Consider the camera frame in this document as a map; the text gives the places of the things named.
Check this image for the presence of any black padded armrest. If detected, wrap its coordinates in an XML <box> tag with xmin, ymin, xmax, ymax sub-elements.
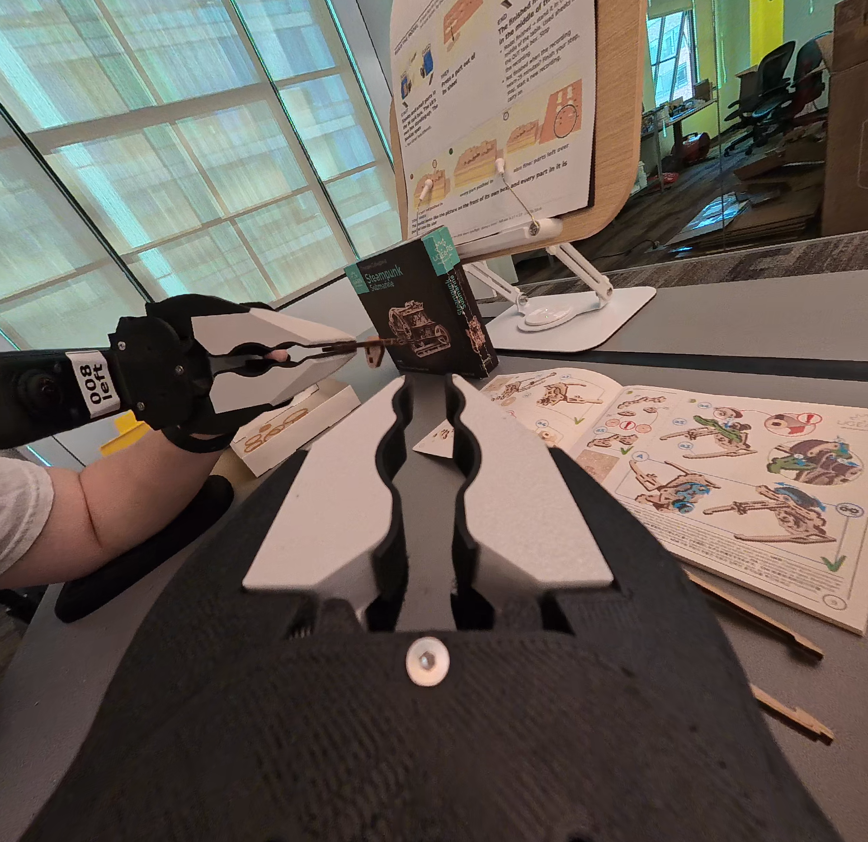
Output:
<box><xmin>54</xmin><ymin>476</ymin><xmax>236</xmax><ymax>624</ymax></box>

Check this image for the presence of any yellow object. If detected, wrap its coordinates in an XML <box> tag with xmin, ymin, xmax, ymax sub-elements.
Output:
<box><xmin>102</xmin><ymin>411</ymin><xmax>147</xmax><ymax>451</ymax></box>

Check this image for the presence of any black model kit box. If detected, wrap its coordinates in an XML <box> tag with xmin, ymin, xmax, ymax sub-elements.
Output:
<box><xmin>344</xmin><ymin>226</ymin><xmax>500</xmax><ymax>380</ymax></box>

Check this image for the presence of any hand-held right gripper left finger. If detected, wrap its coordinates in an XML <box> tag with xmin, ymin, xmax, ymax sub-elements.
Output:
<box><xmin>241</xmin><ymin>374</ymin><xmax>415</xmax><ymax>633</ymax></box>

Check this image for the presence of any wooden ring parts sheet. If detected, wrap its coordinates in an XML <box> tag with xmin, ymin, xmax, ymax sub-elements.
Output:
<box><xmin>241</xmin><ymin>400</ymin><xmax>320</xmax><ymax>455</ymax></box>

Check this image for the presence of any yellow wall poster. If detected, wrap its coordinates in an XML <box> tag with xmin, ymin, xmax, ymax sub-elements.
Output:
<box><xmin>749</xmin><ymin>0</ymin><xmax>786</xmax><ymax>49</ymax></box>

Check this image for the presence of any black office chair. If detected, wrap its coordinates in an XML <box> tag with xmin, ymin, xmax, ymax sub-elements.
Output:
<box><xmin>724</xmin><ymin>40</ymin><xmax>798</xmax><ymax>156</ymax></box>

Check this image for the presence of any illustrated instruction booklet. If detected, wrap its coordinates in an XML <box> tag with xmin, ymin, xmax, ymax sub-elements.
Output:
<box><xmin>478</xmin><ymin>367</ymin><xmax>868</xmax><ymax>637</ymax></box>

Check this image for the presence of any large cardboard box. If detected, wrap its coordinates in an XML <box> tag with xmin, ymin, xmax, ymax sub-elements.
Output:
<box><xmin>816</xmin><ymin>0</ymin><xmax>868</xmax><ymax>238</ymax></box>

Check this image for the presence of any dark red office chair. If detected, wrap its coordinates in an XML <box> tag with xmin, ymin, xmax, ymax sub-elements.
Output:
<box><xmin>787</xmin><ymin>42</ymin><xmax>832</xmax><ymax>132</ymax></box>

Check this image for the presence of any white cardboard tray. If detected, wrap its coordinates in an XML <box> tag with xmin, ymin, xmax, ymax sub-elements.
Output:
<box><xmin>231</xmin><ymin>379</ymin><xmax>362</xmax><ymax>478</ymax></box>

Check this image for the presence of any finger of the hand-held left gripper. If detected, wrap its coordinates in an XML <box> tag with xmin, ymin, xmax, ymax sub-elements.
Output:
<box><xmin>192</xmin><ymin>308</ymin><xmax>355</xmax><ymax>373</ymax></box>
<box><xmin>212</xmin><ymin>349</ymin><xmax>358</xmax><ymax>416</ymax></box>

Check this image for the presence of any flattened cardboard pile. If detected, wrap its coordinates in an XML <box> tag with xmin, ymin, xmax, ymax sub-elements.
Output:
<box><xmin>671</xmin><ymin>157</ymin><xmax>824</xmax><ymax>249</ymax></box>

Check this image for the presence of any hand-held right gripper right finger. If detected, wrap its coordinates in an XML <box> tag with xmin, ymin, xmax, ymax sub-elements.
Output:
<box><xmin>444</xmin><ymin>374</ymin><xmax>617</xmax><ymax>633</ymax></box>

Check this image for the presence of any white shirt sleeve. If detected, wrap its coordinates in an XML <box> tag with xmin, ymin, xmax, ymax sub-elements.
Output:
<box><xmin>0</xmin><ymin>457</ymin><xmax>55</xmax><ymax>576</ymax></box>

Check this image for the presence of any wooden chain assembly with plate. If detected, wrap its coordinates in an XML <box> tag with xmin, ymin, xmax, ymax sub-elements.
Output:
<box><xmin>313</xmin><ymin>335</ymin><xmax>404</xmax><ymax>369</ymax></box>

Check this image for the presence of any wooden book stand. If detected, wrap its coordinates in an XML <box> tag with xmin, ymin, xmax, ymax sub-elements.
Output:
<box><xmin>388</xmin><ymin>0</ymin><xmax>657</xmax><ymax>353</ymax></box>

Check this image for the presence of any person's left forearm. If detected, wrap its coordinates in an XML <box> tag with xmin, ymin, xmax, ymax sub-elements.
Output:
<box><xmin>0</xmin><ymin>430</ymin><xmax>229</xmax><ymax>589</ymax></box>

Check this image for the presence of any printed instruction sheet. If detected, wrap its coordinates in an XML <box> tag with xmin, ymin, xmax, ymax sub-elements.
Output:
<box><xmin>390</xmin><ymin>0</ymin><xmax>598</xmax><ymax>231</ymax></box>

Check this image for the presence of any small pale printed scrap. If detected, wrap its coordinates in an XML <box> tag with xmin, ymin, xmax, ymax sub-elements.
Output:
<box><xmin>412</xmin><ymin>420</ymin><xmax>463</xmax><ymax>460</ymax></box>

